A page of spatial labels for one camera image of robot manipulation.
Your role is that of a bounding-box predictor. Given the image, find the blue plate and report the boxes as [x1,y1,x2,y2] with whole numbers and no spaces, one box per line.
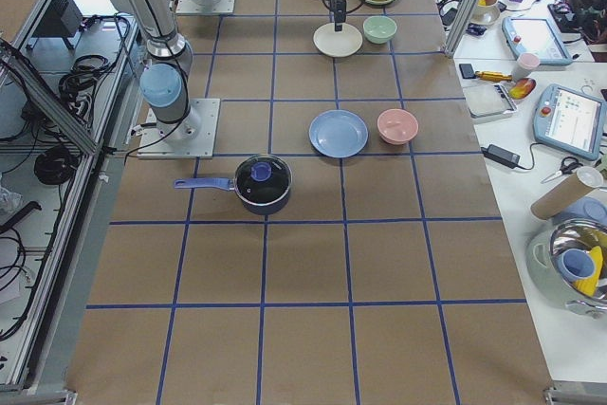
[308,109,369,158]

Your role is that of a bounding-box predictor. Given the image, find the cream white plate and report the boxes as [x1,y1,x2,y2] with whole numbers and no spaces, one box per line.
[313,23,363,58]

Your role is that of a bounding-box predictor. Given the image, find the green bowl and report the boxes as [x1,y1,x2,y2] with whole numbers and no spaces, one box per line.
[363,15,397,45]

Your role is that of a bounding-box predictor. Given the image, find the pink bowl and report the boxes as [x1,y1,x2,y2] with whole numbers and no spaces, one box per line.
[377,108,419,145]

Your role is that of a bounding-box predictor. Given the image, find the white bowl with fruit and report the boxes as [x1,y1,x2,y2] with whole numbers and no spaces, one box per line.
[470,0,499,25]

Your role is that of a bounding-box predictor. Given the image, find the kitchen scale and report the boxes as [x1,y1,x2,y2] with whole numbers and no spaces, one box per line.
[464,83,517,122]

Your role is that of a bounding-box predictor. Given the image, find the far teach pendant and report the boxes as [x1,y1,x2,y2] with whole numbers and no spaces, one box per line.
[501,16,573,66]

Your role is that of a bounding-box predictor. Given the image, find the teach pendant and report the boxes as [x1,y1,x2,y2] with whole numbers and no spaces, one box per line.
[501,16,573,66]
[532,83,606,160]

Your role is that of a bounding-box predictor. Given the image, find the white paper cup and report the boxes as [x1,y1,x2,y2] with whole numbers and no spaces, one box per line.
[511,52,541,82]

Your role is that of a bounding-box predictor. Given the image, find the blue saucepan with lid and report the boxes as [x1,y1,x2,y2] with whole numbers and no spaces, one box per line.
[174,154,292,215]

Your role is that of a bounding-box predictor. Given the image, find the toy mango fruit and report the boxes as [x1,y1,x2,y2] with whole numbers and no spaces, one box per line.
[507,78,537,101]

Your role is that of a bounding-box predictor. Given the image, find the black power adapter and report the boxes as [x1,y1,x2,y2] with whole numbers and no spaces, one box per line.
[481,144,520,169]

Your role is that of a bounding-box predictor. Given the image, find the near teach pendant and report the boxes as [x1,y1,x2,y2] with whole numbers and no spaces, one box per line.
[532,83,606,160]

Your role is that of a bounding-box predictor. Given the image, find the black control box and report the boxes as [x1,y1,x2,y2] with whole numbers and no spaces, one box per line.
[27,0,83,50]

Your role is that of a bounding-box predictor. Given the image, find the scissors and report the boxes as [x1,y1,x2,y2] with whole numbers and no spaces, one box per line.
[542,156,583,183]

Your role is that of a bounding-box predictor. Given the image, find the cardboard tube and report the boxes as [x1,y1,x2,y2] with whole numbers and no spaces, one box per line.
[530,166,604,220]

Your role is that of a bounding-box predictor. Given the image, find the blue cup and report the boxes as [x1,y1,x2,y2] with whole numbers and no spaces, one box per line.
[557,249,596,282]

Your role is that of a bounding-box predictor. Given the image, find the metal mixing bowl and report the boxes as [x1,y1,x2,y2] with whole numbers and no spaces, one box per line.
[526,219,606,319]

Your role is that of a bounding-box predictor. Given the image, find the aluminium frame post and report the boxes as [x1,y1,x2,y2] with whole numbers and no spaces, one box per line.
[443,0,503,60]

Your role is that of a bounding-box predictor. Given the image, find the black cable bundle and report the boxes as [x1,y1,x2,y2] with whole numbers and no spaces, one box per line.
[33,144,82,187]

